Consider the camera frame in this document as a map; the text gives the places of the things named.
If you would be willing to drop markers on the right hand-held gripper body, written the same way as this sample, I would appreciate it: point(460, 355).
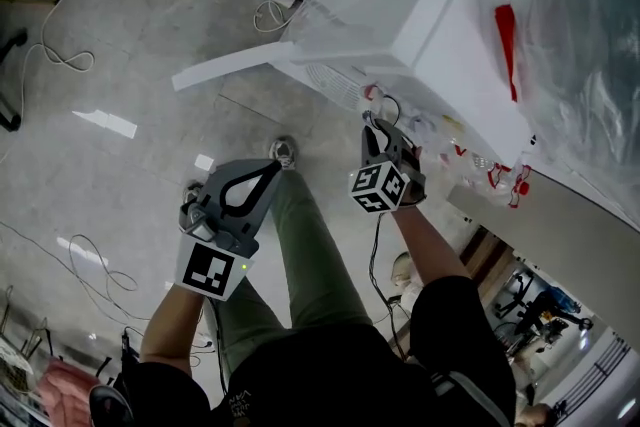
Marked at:
point(376, 187)

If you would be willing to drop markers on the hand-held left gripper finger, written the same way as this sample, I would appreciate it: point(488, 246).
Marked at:
point(260, 178)

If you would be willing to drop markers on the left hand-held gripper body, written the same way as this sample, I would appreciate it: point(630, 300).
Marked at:
point(209, 271)

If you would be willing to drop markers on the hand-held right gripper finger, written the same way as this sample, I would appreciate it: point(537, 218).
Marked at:
point(371, 147)
point(390, 137)

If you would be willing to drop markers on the red water dispenser tap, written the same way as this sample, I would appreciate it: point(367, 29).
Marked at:
point(370, 91)

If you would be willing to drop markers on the person's left forearm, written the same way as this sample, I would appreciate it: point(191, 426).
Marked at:
point(172, 330)

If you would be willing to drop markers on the person's right forearm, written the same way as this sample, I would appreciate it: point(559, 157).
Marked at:
point(430, 245)

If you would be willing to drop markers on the red strip under plastic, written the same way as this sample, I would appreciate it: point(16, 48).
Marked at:
point(509, 40)

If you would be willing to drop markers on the person's right hand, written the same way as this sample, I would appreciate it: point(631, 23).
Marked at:
point(414, 187)

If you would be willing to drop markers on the person's grey right sneaker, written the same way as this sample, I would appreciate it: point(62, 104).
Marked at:
point(283, 151)

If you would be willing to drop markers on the person's grey sneaker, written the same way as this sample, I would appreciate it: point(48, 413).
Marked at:
point(283, 151)
point(192, 195)

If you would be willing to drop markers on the person's grey left sneaker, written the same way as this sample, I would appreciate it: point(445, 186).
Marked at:
point(192, 195)

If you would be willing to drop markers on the person's green trousers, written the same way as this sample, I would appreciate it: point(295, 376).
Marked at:
point(310, 260)

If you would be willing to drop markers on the clear plastic bag red print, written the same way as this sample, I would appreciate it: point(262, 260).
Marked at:
point(492, 175)

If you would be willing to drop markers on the person's black shirt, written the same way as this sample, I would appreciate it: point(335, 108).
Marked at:
point(325, 380)

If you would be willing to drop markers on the black shoe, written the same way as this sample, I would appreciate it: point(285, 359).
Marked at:
point(110, 407)

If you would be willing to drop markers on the grey partition panel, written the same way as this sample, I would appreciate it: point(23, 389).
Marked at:
point(550, 220)

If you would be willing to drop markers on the black office chair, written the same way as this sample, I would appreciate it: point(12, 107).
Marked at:
point(517, 295)

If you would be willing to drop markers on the pink cloth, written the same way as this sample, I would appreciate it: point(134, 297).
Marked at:
point(65, 390)

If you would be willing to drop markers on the large clear plastic sheet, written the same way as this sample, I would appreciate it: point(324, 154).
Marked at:
point(585, 55)

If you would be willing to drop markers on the black floor stand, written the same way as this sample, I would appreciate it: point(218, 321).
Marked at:
point(11, 80)

